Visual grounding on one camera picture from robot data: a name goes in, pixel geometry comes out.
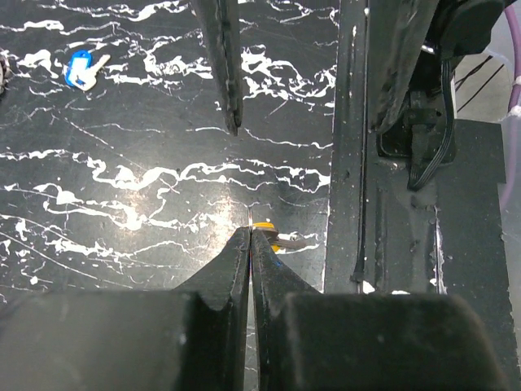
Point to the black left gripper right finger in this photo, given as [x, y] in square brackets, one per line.
[308, 340]

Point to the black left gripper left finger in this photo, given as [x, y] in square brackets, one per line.
[189, 338]

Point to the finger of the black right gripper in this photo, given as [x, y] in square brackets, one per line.
[219, 22]

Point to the yellow tag key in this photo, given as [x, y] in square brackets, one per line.
[274, 238]

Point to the metal key ring disc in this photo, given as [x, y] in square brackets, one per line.
[5, 72]

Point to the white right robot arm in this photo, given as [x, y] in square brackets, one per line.
[394, 34]

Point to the blue tag key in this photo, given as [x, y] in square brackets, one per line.
[81, 72]

